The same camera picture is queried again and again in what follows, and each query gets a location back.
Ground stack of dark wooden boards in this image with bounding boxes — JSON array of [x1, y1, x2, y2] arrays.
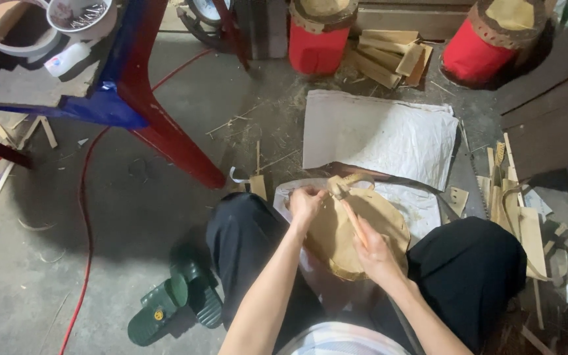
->
[[495, 18, 568, 182]]

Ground person's left hand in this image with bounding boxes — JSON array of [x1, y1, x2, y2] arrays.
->
[[288, 185, 329, 229]]

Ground person's right hand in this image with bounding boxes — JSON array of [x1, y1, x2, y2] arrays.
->
[[352, 229, 409, 293]]

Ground white tape roll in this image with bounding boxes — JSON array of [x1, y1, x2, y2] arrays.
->
[[0, 0, 62, 58]]

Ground person's black trousers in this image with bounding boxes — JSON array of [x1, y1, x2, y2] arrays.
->
[[205, 192, 529, 355]]

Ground round tan hide piece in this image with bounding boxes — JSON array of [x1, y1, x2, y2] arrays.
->
[[305, 186, 412, 282]]

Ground red cable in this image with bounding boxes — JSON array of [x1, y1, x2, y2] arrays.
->
[[59, 48, 216, 355]]

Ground large white woven sack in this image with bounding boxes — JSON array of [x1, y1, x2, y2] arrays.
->
[[302, 89, 460, 191]]

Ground small wooden block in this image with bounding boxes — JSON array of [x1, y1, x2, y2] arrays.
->
[[248, 175, 268, 201]]

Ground tan hide strip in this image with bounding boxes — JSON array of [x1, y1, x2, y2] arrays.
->
[[341, 172, 376, 193]]

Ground white bowl of nails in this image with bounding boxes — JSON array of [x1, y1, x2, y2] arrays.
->
[[46, 0, 118, 41]]

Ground red and blue plastic table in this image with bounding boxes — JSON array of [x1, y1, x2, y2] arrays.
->
[[0, 0, 228, 191]]

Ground heap of wooden sticks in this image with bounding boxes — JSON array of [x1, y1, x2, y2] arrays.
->
[[0, 107, 59, 215]]

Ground red drum with hide top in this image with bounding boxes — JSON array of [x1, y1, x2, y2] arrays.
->
[[441, 0, 557, 90], [288, 0, 360, 76]]

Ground heap of hide offcuts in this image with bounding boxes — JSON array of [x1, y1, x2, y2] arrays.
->
[[476, 132, 568, 284]]

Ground hand saw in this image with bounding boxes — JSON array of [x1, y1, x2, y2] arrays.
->
[[465, 148, 492, 221]]

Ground white plastic bottle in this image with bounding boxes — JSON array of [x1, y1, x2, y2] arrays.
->
[[43, 41, 93, 78]]

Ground round dial scale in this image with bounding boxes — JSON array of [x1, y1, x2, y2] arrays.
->
[[177, 0, 235, 52]]

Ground pile of wooden blocks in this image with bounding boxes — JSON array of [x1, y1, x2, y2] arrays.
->
[[349, 29, 434, 90]]

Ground person's striped shirt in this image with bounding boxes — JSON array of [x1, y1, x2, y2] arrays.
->
[[276, 320, 411, 355]]

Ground dark green slipper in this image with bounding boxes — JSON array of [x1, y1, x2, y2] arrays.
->
[[175, 258, 224, 329], [127, 273, 189, 347]]

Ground wooden handled hammer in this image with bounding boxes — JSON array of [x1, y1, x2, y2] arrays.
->
[[327, 176, 369, 249]]

